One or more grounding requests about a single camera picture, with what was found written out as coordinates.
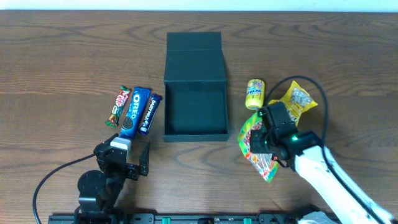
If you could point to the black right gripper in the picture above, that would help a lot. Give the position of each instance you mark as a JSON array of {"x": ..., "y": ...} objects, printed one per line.
[{"x": 259, "y": 142}]

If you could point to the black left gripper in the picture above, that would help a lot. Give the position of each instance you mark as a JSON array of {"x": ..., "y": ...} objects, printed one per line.
[{"x": 125, "y": 165}]

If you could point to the green Haribo gummy bag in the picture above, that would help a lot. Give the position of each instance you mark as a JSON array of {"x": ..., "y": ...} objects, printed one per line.
[{"x": 263, "y": 163}]

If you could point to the yellow Hacks candy bag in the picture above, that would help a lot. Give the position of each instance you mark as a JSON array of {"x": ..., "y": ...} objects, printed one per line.
[{"x": 297, "y": 101}]

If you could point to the yellow Mentos bottle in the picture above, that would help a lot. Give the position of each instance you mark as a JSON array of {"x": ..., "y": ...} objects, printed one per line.
[{"x": 255, "y": 94}]

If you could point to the blue Oreo cookie pack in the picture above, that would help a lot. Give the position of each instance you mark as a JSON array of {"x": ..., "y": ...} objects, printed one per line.
[{"x": 136, "y": 109}]

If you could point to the purple Dairy Milk bar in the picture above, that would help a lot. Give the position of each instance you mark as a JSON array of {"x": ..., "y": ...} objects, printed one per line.
[{"x": 149, "y": 117}]

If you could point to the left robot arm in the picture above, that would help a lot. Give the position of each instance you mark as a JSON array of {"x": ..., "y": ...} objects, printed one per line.
[{"x": 100, "y": 189}]

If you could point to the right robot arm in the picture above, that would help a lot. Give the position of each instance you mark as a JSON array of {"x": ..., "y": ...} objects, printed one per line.
[{"x": 306, "y": 154}]

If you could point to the red green KitKat bar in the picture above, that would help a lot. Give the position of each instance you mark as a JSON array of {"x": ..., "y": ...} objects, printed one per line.
[{"x": 121, "y": 100}]

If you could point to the dark green open box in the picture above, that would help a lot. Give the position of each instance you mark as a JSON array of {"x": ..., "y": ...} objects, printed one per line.
[{"x": 195, "y": 82}]

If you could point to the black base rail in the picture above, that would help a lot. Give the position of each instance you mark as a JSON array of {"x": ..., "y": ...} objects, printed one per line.
[{"x": 149, "y": 218}]

